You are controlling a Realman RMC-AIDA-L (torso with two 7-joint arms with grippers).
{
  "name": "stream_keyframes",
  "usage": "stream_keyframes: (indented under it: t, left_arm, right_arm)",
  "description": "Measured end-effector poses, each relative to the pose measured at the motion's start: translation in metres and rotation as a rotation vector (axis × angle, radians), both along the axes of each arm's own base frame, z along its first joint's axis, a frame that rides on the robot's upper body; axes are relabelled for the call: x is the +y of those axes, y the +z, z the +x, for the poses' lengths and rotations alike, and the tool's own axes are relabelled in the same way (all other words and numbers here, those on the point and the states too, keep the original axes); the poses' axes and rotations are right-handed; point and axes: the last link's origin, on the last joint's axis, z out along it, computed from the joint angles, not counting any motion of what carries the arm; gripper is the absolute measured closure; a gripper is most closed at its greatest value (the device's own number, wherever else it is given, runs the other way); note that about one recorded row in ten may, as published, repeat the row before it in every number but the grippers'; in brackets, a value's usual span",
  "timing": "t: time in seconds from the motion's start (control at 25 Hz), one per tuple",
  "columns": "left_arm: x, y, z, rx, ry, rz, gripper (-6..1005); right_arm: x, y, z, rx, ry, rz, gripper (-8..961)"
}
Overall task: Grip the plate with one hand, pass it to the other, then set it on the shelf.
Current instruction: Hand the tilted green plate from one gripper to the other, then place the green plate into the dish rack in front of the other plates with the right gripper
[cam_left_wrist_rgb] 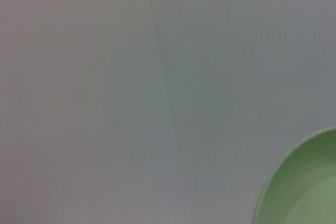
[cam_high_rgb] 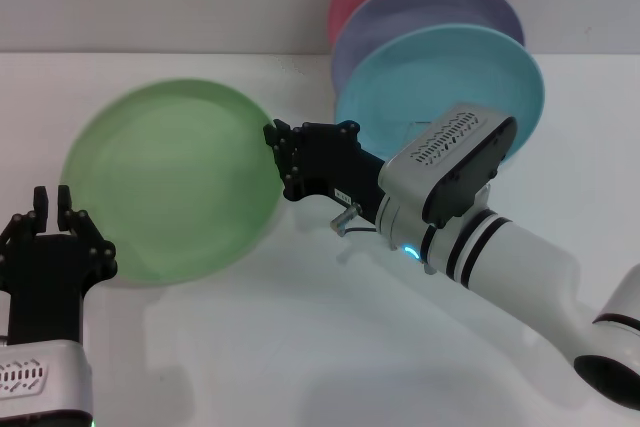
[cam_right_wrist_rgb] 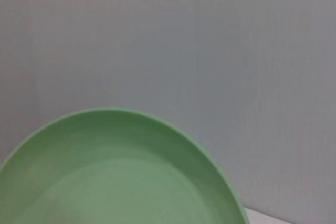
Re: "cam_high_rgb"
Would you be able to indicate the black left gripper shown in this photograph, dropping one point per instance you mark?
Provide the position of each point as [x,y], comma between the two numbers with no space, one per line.
[45,287]

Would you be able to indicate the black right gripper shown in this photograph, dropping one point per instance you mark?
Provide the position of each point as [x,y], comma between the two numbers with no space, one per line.
[335,162]

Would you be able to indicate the green round plate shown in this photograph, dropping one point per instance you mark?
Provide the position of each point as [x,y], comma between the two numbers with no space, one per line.
[170,182]

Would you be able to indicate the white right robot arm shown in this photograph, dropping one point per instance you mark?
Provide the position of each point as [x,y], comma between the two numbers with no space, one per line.
[525,262]

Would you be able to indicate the light blue round plate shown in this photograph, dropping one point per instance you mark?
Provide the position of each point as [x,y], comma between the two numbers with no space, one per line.
[425,77]

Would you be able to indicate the purple round plate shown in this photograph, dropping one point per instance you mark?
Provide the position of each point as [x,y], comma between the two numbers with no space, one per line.
[430,7]

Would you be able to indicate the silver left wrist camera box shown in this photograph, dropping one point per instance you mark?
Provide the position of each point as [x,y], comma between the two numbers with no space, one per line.
[50,372]

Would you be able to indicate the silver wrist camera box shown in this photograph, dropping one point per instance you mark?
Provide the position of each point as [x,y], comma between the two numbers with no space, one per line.
[440,147]
[50,372]

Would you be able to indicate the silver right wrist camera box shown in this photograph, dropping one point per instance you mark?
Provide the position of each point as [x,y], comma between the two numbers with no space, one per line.
[440,147]

